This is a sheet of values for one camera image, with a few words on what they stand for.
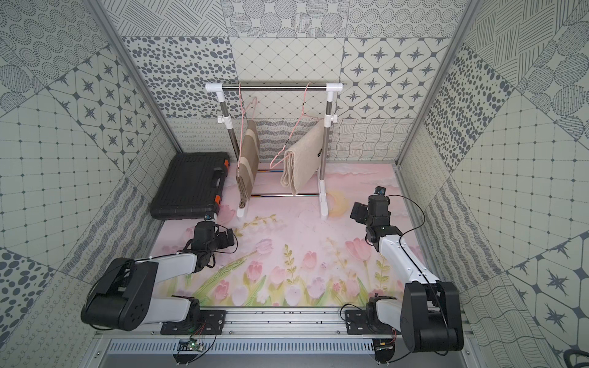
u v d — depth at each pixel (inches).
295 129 42.3
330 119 31.4
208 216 32.8
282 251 35.6
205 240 28.5
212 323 29.5
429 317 16.0
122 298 17.0
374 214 28.1
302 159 32.1
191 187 39.8
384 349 28.4
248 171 33.2
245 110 39.6
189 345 27.6
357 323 28.8
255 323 29.6
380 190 30.5
